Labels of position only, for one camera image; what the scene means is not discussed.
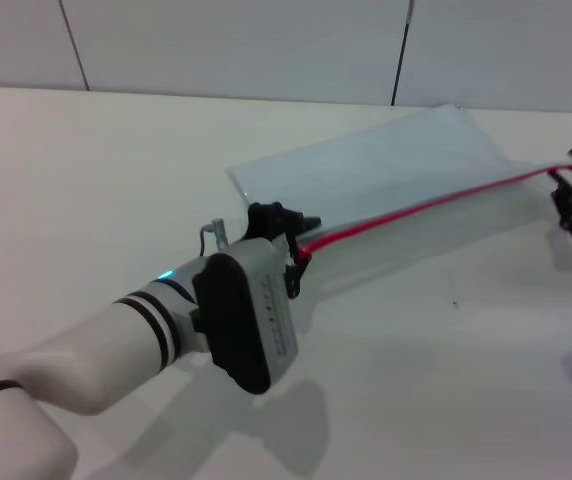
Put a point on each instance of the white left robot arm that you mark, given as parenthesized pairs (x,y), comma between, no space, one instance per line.
(91,360)

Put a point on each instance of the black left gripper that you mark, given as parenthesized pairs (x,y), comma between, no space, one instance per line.
(266,220)

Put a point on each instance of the thin dark wall strip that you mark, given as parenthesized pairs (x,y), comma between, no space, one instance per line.
(401,55)
(73,45)

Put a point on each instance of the clear document bag red zip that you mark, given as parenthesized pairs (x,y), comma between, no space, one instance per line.
(376,165)

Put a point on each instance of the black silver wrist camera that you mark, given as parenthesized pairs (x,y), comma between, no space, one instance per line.
(236,320)

